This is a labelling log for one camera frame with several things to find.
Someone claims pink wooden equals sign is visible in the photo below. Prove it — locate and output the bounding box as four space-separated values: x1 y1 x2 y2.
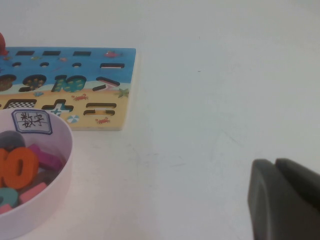
19 182 48 205

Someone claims orange wooden number ten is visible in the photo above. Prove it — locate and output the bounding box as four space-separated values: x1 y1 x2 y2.
0 146 40 190

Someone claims red wooden fish piece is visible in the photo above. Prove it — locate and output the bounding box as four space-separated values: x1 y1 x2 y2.
0 31 8 55

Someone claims grey wooden number piece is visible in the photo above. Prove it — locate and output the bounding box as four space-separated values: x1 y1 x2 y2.
0 130 25 151

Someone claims teal wooden number two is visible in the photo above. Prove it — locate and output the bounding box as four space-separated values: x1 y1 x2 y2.
0 187 20 208

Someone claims paper label on pink bowl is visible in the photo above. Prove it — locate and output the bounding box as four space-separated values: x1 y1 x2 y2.
11 109 54 136

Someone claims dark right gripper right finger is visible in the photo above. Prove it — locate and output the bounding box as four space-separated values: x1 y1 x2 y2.
274 158 320 215

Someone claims colourful wooden number puzzle board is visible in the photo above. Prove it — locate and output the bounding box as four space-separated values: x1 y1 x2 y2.
0 47 137 132

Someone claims magenta wooden number piece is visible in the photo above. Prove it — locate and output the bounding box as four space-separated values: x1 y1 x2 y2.
27 143 63 173

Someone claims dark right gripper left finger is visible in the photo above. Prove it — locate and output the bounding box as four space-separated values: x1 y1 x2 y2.
247 158 320 240

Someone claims pink plastic bowl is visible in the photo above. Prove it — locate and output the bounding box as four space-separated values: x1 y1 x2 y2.
0 107 74 233

